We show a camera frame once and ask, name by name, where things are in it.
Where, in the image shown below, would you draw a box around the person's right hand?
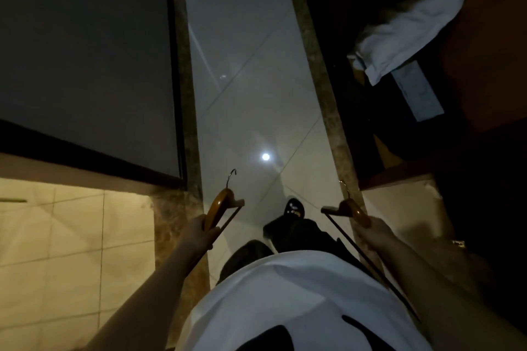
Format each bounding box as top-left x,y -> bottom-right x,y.
355,215 -> 397,252

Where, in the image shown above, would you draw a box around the person's left forearm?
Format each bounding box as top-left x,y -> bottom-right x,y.
82,245 -> 206,351

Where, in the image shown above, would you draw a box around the light blue folded cloth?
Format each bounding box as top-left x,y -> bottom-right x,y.
390,60 -> 445,123

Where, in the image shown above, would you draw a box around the black trousers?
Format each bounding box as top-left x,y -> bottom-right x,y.
217,215 -> 373,285

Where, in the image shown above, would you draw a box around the black shoe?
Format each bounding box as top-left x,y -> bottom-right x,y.
283,198 -> 305,220

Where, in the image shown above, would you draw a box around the person's left hand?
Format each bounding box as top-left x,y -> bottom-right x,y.
178,214 -> 221,257

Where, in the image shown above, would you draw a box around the wooden clothes hanger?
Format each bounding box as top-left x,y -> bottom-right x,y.
203,169 -> 245,236
321,180 -> 421,323

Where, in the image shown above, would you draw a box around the white pillow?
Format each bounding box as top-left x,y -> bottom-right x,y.
348,0 -> 473,86

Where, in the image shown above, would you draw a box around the dark glass door panel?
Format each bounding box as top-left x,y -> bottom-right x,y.
0,0 -> 188,189

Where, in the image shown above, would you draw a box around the person's right forearm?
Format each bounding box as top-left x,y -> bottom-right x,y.
374,238 -> 527,351

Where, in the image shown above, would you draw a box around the white t-shirt with black print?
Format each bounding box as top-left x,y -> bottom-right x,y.
176,250 -> 433,351

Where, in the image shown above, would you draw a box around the dark wooden wardrobe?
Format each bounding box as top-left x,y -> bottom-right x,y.
296,0 -> 527,331

